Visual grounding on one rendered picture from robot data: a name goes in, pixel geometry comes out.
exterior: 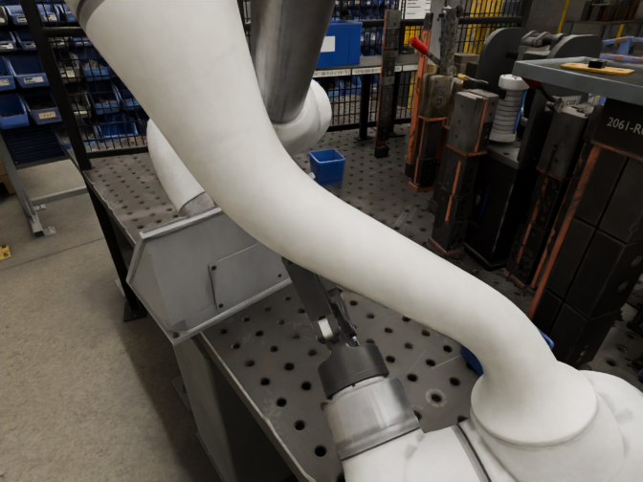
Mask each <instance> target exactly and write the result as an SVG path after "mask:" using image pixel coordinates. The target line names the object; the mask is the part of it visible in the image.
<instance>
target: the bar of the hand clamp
mask: <svg viewBox="0 0 643 482"><path fill-rule="evenodd" d="M463 12H464V9H463V7H462V6H461V5H458V6H456V7H455V8H450V7H447V8H446V7H445V8H442V9H441V13H440V14H439V15H438V16H439V18H441V36H440V60H441V61H442V62H443V63H444V64H445V65H446V70H447V68H448V67H449V66H454V58H455V19H456V18H458V17H461V16H462V15H463Z"/></svg>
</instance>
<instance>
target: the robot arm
mask: <svg viewBox="0 0 643 482"><path fill-rule="evenodd" d="M64 1H65V3H66V4H67V6H68V7H69V9H70V10H71V12H72V13H73V15H74V16H75V18H76V19H77V21H78V23H79V25H80V26H81V27H82V28H83V30H84V31H85V33H86V35H87V36H88V38H89V39H90V41H91V43H92V44H93V45H94V46H95V48H96V49H97V50H98V51H99V53H100V54H101V55H102V57H103V58H104V59H105V60H106V62H107V63H108V64H109V65H110V67H111V68H112V69H113V71H114V72H115V73H116V74H117V76H118V77H119V78H120V79H121V81H122V82H123V83H124V85H125V86H126V87H127V88H128V90H129V91H130V92H131V93H132V95H133V96H134V97H135V99H136V100H137V101H138V103H139V104H140V105H141V106H142V107H143V109H144V110H145V112H146V113H147V114H148V116H149V117H150V119H149V121H148V124H147V129H146V136H147V145H148V151H149V155H150V159H151V162H152V164H153V166H154V169H155V171H156V173H157V176H158V178H159V180H160V182H161V184H162V186H163V188H164V190H165V192H166V194H167V196H168V198H169V200H170V201H171V203H172V204H173V205H174V206H175V208H176V210H177V212H178V213H179V215H180V218H182V217H185V216H188V215H191V214H193V213H196V212H198V211H201V210H204V209H207V208H212V207H215V206H219V207H220V208H221V209H222V210H223V211H224V212H225V213H226V214H227V215H228V216H229V217H230V218H231V219H232V220H233V221H234V222H235V223H236V224H237V225H238V226H239V227H240V228H242V229H243V230H244V231H246V232H247V233H249V234H250V235H251V236H252V237H253V238H255V239H256V240H257V241H259V242H260V243H262V244H263V245H265V246H266V247H267V248H269V249H271V250H272V251H274V252H276V253H278V254H280V255H281V256H282V257H281V262H282V264H283V265H284V266H285V268H286V270H287V273H288V274H289V276H290V278H291V280H292V282H293V285H294V287H295V289H296V291H297V293H298V295H299V299H300V301H301V303H302V305H303V307H304V309H305V312H306V314H307V316H308V317H309V319H310V321H311V324H312V326H313V329H314V332H315V334H316V340H317V341H318V342H319V343H321V344H326V346H327V348H328V350H330V353H331V355H330V357H329V358H328V359H327V360H324V361H322V362H321V363H320V365H319V366H318V374H319V377H320V380H321V384H322V387H323V390H324V393H325V396H326V399H327V400H331V399H333V401H332V402H330V403H329V404H328V405H326V407H325V408H324V410H323V411H324V412H325V415H326V417H327V420H328V423H329V428H331V432H332V435H333V438H334V441H335V444H336V447H337V453H338V455H339V456H340V458H341V460H342V459H344V458H345V459H344V460H342V465H343V469H344V478H345V482H643V393H642V392H641V391H639V390H638V389H637V388H635V387H634V386H632V385H630V384H629V383H627V382H626V381H624V380H622V379H620V378H618V377H615V376H612V375H609V374H605V373H600V372H594V371H586V370H582V371H578V370H576V369H575V368H573V367H571V366H569V365H567V364H565V363H562V362H560V361H557V360H556V358H555V357H554V355H553V353H552V352H551V350H550V348H549V347H548V345H547V343H546V342H545V340H544V339H543V337H542V335H541V334H540V332H539V331H538V329H537V328H536V327H535V325H534V324H533V323H532V322H531V321H530V320H529V318H528V317H527V316H526V315H525V314H524V313H523V312H522V311H521V310H520V309H519V308H518V307H517V306H516V305H515V304H514V303H512V302H511V301H510V300H509V299H507V298H506V297H505V296H503V295H502V294H500V293H499V292H498V291H496V290H495V289H493V288H492V287H490V286H489V285H487V284H485V283H484V282H482V281H480V280H479V279H477V278H475V277H474V276H472V275H470V274H468V273H466V272H464V271H463V270H461V269H459V268H458V267H457V266H455V265H453V264H452V263H450V262H448V261H446V260H445V259H443V258H441V257H439V256H438V255H436V254H434V253H432V252H430V251H428V250H427V249H425V248H423V247H421V246H420V245H418V244H416V243H414V242H413V241H411V240H409V239H408V238H407V237H405V236H403V235H401V234H400V233H398V232H396V231H394V230H392V229H390V228H389V227H387V226H385V225H383V224H382V223H380V222H378V221H376V220H375V219H373V218H371V217H369V216H368V215H366V214H364V213H362V212H361V211H359V210H357V209H356V208H354V207H352V206H351V205H349V204H347V203H345V202H344V201H342V200H341V199H339V198H337V197H336V196H334V195H333V194H331V193H330V192H329V191H327V190H326V189H324V188H323V187H321V186H320V185H318V184H317V183H316V182H315V181H313V180H312V179H311V178H310V177H309V176H308V175H307V174H306V173H304V172H303V171H302V170H301V169H300V168H299V167H298V166H297V164H296V163H295V162H294V161H293V160H292V159H291V157H293V156H295V155H297V154H299V153H300V152H302V151H304V150H306V149H308V148H309V147H311V146H313V145H314V144H315V143H317V142H318V141H319V140H320V139H321V137H322V136H323V135H324V133H325V132H326V130H327V129H328V127H329V125H330V121H331V114H332V113H331V105H330V102H329V99H328V97H327V94H326V93H325V92H324V90H323V89H322V88H321V86H320V85H319V83H318V82H316V81H315V80H313V79H312V78H313V75H314V72H315V69H316V66H317V62H318V59H319V56H320V53H321V49H322V44H323V41H324V38H325V35H326V32H327V28H328V25H329V22H330V18H331V15H332V12H333V10H334V6H335V3H336V0H251V49H252V58H251V56H250V52H249V48H248V45H247V41H246V37H245V33H244V30H243V26H242V21H241V17H240V13H239V9H238V6H237V2H236V0H64ZM337 284H339V285H341V286H343V287H345V288H346V289H348V290H350V291H353V292H355V293H357V294H359V295H361V296H364V297H366V298H368V299H371V300H373V301H375V302H377V303H379V304H381V305H383V306H385V307H387V308H389V309H391V310H393V311H395V312H397V313H399V314H401V315H403V316H405V317H408V318H411V319H413V320H415V321H417V322H419V323H421V324H423V325H426V326H428V327H430V328H432V329H433V330H435V331H437V332H439V333H441V334H443V335H445V336H447V337H449V338H451V339H453V340H456V341H457V342H459V343H461V344H462V345H464V346H465V347H466V348H468V349H469V350H470V351H471V352H472V353H473V354H474V355H475V356H476V357H477V359H478V361H479V362H480V364H481V367H482V370H483V375H482V376H481V377H480V378H479V379H478V380H477V382H476V384H475V386H474V388H473V391H472V396H471V402H472V406H471V408H470V418H468V419H466V420H464V421H462V422H460V423H458V424H456V425H454V426H451V427H446V428H443V429H440V430H436V431H432V432H428V433H423V431H422V429H421V427H420V426H419V424H418V422H419V421H418V419H417V417H416V416H415V415H414V412H413V410H412V408H411V406H410V402H409V400H408V398H407V395H406V393H405V391H404V389H403V386H402V385H401V383H400V381H399V380H398V379H397V378H387V379H386V376H387V375H388V374H389V372H388V368H387V366H386V364H385V362H384V359H383V357H382V355H381V352H380V350H379V348H378V346H377V345H376V344H374V343H363V344H359V342H358V340H357V337H356V336H357V332H356V329H355V328H354V326H353V324H352V322H351V319H350V317H349V315H348V312H347V310H346V307H345V304H344V299H343V298H342V297H341V295H340V292H339V291H338V290H337V289H338V285H337ZM417 427H418V428H417ZM415 428H416V429H415ZM410 430H411V431H410ZM403 433H405V434H403ZM401 434H402V435H401ZM399 435H400V436H399ZM396 436H397V437H396ZM394 437H395V438H394ZM391 438H393V439H391ZM389 439H390V440H389ZM385 441H386V442H385ZM383 442H384V443H383ZM381 443H382V444H381ZM378 444H379V445H378ZM376 445H377V446H376ZM358 452H359V453H358ZM355 453H357V454H355ZM353 454H354V455H353ZM350 455H352V456H350ZM348 456H350V457H348ZM346 457H348V458H346Z"/></svg>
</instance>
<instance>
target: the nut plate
mask: <svg viewBox="0 0 643 482"><path fill-rule="evenodd" d="M607 62H608V61H607V60H600V59H592V60H590V61H589V64H581V63H566V64H562V65H560V67H561V68H567V69H574V70H582V71H589V72H596V73H604V74H611V75H619V76H626V75H629V74H633V73H634V70H629V69H620V68H612V67H606V64H607Z"/></svg>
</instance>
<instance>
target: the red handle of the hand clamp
mask: <svg viewBox="0 0 643 482"><path fill-rule="evenodd" d="M410 44H411V46H412V47H413V48H414V49H415V50H417V51H418V52H419V53H420V54H421V55H425V56H426V57H427V58H428V59H429V60H430V61H432V62H433V63H434V64H435V65H436V66H437V67H439V68H440V69H441V70H442V71H443V72H444V73H446V65H445V64H444V63H443V62H442V61H441V60H440V59H439V58H437V57H436V56H435V55H434V54H433V53H432V52H430V51H429V50H428V49H429V48H428V47H427V46H426V45H425V44H423V43H422V42H421V41H420V40H419V39H418V38H417V37H416V36H414V37H412V38H411V39H410Z"/></svg>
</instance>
